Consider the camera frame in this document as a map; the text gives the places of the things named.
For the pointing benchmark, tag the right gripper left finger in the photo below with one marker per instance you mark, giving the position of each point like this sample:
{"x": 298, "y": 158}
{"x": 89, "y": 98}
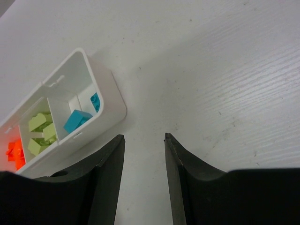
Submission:
{"x": 85, "y": 193}

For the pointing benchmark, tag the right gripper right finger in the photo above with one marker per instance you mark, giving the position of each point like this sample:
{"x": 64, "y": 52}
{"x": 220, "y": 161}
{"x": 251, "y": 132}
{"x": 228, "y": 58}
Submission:
{"x": 201, "y": 194}

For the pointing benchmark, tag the orange round lego piece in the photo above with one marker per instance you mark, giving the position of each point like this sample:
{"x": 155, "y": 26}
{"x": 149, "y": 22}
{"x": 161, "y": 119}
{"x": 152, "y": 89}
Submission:
{"x": 15, "y": 154}

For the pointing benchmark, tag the green lego brick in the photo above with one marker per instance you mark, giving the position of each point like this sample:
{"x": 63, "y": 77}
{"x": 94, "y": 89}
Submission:
{"x": 43, "y": 124}

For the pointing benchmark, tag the blue lego brick pair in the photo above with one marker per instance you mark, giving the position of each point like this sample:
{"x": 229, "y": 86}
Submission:
{"x": 95, "y": 100}

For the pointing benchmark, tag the white three-compartment tray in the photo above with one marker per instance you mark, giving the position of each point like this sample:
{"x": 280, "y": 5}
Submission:
{"x": 68, "y": 88}

